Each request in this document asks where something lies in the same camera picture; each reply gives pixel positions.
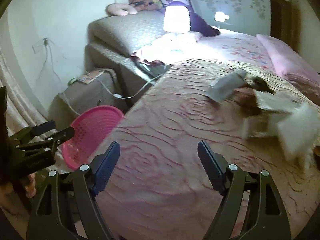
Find beige curtain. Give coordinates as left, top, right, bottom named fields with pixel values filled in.
left=1, top=53, right=47, bottom=135

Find white tissue paper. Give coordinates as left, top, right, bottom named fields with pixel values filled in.
left=242, top=90, right=319, bottom=161

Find pink plastic trash basket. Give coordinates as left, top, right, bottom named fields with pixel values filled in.
left=62, top=105, right=125, bottom=170

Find brown plush toys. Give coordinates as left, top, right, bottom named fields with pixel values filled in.
left=129, top=0, right=172, bottom=12

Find lit white table lamp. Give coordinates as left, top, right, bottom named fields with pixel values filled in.
left=163, top=5, right=191, bottom=34

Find floral sliding wardrobe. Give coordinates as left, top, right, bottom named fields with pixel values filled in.
left=190, top=0, right=271, bottom=36

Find floral pink bed sheet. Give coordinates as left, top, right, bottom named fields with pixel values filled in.
left=132, top=29, right=274, bottom=71

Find grey plastic bag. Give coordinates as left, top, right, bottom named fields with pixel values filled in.
left=206, top=68, right=247, bottom=103

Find rose patterned bedspread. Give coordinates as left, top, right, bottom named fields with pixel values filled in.
left=97, top=60, right=319, bottom=239

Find brown bedside cabinet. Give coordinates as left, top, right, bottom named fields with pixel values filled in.
left=47, top=69, right=129, bottom=129

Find grey bed headboard cushion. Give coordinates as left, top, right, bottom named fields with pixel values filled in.
left=89, top=10, right=165, bottom=57

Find dark purple clothing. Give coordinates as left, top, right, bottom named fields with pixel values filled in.
left=168, top=1, right=220, bottom=37

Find book on cabinet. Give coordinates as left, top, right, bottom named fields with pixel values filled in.
left=77, top=70, right=104, bottom=85

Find pink folded quilt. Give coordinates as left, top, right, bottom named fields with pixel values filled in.
left=256, top=34, right=319, bottom=105

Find person's left hand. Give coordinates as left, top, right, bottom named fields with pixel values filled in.
left=1, top=173, right=36, bottom=198

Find black trash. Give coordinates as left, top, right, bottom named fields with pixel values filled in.
left=252, top=76, right=274, bottom=94

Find dark red crumpled trash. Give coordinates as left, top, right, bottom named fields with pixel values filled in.
left=234, top=88, right=260, bottom=112

